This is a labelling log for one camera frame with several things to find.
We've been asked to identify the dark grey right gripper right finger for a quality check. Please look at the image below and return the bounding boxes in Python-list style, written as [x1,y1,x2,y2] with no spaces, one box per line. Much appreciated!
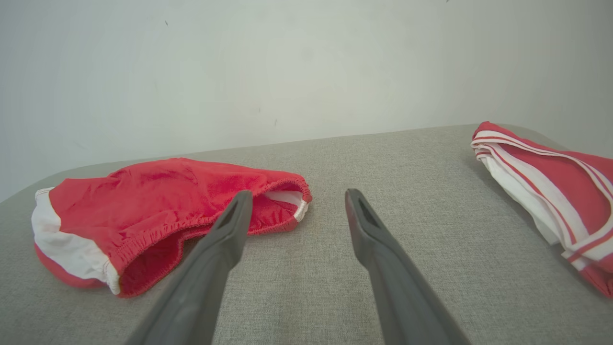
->
[344,188,472,345]

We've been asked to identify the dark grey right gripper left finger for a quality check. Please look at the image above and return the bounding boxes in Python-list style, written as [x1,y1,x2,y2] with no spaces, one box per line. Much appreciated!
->
[125,190,253,345]

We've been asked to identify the red white shorts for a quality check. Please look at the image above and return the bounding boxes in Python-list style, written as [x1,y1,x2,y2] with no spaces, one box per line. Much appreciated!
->
[31,158,313,299]

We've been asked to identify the red white basketball jersey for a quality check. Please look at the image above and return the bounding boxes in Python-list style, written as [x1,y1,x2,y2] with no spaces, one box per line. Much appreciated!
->
[471,121,613,299]

